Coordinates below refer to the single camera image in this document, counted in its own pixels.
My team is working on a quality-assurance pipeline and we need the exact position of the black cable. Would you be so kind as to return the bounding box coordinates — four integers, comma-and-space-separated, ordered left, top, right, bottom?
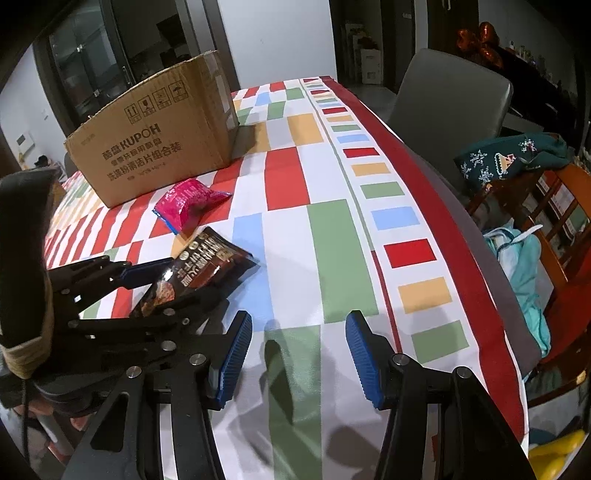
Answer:
18, 376, 40, 467

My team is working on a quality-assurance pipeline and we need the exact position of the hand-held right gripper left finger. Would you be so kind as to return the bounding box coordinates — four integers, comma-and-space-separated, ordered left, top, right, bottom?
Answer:
60, 310, 254, 480

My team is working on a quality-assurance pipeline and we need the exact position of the teal cloth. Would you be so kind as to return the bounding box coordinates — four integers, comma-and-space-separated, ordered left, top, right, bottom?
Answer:
482, 222, 552, 356

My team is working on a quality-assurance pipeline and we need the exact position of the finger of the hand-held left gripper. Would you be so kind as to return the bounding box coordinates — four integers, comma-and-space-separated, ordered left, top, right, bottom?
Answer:
46, 255, 178, 303
55, 298, 232, 370

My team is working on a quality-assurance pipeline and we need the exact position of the wooden chair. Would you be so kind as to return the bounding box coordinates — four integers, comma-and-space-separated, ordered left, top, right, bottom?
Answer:
466, 164, 591, 407

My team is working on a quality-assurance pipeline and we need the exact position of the red bow decoration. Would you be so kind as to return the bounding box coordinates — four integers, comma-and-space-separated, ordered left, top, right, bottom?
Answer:
457, 22, 502, 68

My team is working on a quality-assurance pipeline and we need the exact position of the small white box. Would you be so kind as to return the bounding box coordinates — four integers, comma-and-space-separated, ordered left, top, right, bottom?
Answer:
360, 46, 383, 85

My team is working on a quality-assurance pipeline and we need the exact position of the dark brown snack packet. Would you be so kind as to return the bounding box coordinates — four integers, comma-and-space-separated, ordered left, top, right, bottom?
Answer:
129, 226, 257, 319

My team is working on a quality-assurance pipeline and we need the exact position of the yellow object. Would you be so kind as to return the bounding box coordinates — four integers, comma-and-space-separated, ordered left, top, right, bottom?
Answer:
529, 431, 587, 472

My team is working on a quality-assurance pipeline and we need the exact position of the brown cardboard box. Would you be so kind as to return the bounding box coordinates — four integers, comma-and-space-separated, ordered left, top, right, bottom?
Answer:
64, 50, 241, 209

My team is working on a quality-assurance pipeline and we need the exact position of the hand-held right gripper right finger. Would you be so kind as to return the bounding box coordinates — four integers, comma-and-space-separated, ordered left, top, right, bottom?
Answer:
345, 310, 539, 480

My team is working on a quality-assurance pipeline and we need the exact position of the pink snack packet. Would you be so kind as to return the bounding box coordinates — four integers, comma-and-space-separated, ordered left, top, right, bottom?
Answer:
152, 180, 232, 234

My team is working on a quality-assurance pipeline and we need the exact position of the grey chair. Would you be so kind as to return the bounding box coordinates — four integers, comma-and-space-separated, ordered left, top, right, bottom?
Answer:
387, 47, 514, 195

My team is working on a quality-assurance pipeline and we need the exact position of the green knitted cloth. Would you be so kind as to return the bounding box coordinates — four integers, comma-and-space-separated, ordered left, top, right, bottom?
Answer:
454, 133, 570, 188

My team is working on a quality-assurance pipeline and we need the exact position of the checkered colourful tablecloth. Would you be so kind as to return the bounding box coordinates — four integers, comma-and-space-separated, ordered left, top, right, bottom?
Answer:
44, 76, 543, 480

